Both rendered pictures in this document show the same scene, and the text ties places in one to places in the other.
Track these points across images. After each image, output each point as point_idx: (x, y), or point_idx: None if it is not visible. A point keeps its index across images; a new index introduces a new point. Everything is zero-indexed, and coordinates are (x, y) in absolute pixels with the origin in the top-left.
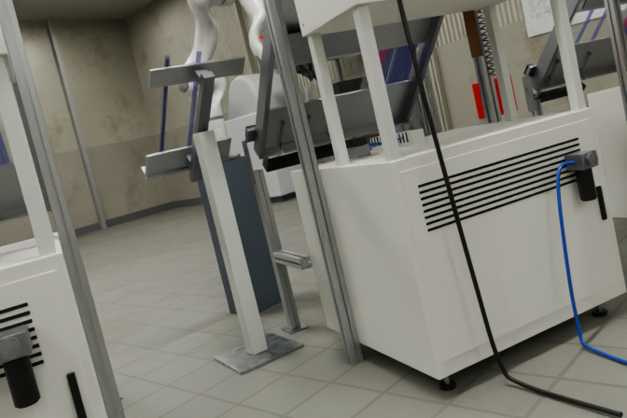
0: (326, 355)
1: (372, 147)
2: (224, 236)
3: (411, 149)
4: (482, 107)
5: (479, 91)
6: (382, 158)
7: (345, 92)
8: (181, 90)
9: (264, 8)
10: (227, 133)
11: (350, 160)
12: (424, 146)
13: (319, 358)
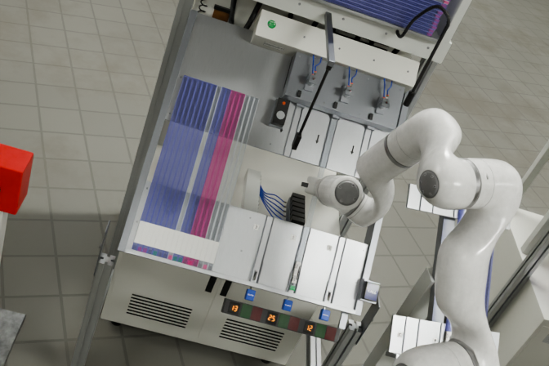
0: (294, 362)
1: (283, 201)
2: None
3: (288, 164)
4: (23, 194)
5: (25, 176)
6: (315, 171)
7: (253, 212)
8: None
9: (412, 109)
10: None
11: (306, 210)
12: (281, 158)
13: (301, 362)
